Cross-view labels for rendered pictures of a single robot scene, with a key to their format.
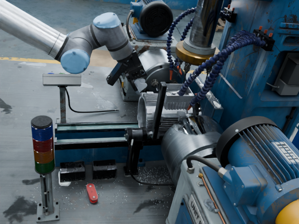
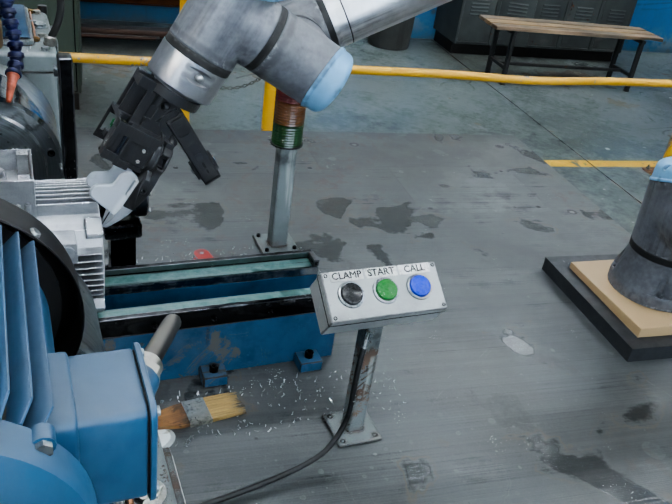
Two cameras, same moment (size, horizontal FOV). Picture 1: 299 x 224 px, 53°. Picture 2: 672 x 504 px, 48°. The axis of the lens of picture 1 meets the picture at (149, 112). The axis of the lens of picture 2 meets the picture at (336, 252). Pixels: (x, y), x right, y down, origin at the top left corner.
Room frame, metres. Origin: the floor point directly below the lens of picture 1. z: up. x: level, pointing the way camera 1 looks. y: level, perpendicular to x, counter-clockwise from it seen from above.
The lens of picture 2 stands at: (2.05, 0.25, 1.60)
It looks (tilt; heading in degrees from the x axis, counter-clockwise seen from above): 30 degrees down; 172
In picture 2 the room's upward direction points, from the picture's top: 9 degrees clockwise
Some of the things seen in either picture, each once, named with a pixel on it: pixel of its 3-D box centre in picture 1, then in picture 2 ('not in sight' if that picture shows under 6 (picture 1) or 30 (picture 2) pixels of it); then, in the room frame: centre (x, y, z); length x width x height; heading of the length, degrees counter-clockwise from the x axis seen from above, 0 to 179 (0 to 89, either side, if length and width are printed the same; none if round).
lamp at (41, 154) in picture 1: (43, 151); (289, 110); (0.68, 0.30, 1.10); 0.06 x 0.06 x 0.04
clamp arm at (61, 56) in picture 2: (158, 112); (69, 138); (0.97, -0.03, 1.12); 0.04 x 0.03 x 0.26; 109
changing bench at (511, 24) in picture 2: not in sight; (564, 54); (-3.58, 2.52, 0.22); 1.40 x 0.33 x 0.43; 101
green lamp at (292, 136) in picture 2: (44, 162); (287, 132); (0.68, 0.30, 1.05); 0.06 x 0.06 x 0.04
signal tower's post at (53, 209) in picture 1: (45, 171); (285, 153); (0.68, 0.30, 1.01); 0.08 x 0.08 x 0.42; 19
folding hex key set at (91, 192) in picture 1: (91, 193); (207, 264); (0.80, 0.17, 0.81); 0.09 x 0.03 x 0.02; 28
